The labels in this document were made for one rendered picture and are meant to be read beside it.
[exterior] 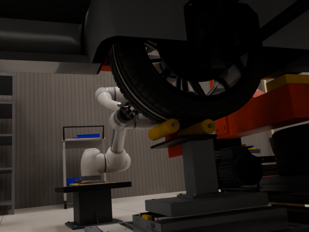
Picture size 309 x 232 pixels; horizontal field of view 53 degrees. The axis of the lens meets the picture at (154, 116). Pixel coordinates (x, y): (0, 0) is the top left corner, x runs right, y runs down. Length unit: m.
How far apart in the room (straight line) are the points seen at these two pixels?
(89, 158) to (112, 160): 0.18
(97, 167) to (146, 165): 3.56
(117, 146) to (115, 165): 0.18
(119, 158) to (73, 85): 3.56
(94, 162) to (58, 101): 3.38
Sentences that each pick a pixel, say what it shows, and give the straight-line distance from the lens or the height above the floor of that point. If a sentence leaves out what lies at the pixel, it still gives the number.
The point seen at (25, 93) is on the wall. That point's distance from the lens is 5.77.
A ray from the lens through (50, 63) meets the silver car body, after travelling 1.17.
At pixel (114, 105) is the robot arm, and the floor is 0.77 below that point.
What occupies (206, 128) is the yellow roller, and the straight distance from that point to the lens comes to 1.20.
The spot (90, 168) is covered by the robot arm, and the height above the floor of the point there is 0.42.
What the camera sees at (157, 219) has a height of 0.17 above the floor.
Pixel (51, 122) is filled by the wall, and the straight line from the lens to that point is 5.68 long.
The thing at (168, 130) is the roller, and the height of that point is 0.49.
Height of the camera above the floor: 0.32
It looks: 11 degrees up
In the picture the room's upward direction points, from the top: 5 degrees counter-clockwise
